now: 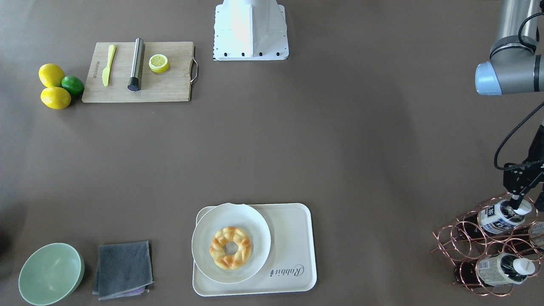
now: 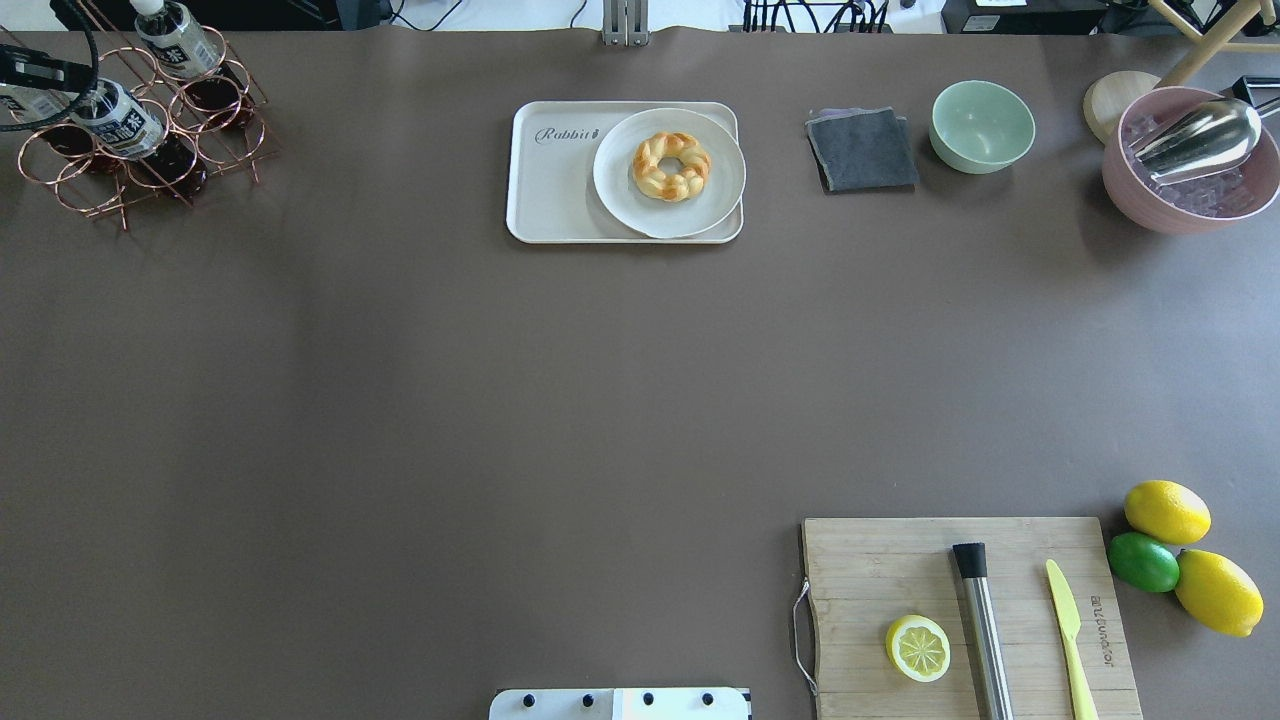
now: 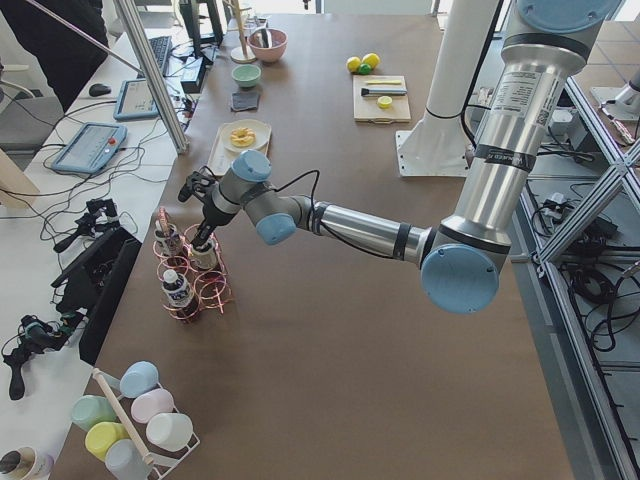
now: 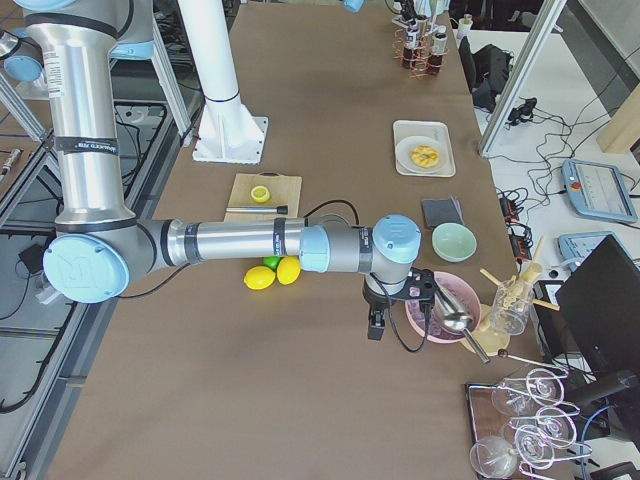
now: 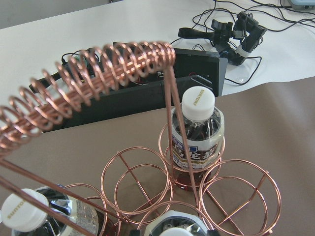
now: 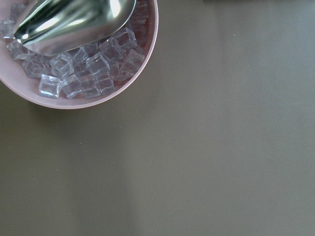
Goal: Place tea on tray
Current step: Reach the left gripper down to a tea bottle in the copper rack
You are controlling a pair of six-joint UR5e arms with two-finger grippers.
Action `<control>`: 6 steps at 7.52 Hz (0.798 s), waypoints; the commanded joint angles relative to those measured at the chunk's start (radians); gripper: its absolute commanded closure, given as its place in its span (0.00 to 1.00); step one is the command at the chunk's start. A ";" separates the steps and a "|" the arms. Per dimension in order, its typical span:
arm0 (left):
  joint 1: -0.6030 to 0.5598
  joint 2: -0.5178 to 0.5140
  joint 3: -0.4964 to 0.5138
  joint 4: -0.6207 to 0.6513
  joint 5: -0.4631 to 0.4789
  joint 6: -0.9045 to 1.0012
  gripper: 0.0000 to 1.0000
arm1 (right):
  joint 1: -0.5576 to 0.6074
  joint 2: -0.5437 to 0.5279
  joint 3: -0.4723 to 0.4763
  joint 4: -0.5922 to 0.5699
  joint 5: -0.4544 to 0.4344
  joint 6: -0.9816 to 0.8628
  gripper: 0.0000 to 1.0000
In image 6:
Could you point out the pink bowl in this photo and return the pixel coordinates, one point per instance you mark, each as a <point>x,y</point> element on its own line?
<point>13,77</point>

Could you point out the steel ice scoop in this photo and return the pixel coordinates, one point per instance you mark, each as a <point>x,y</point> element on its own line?
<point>51,27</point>

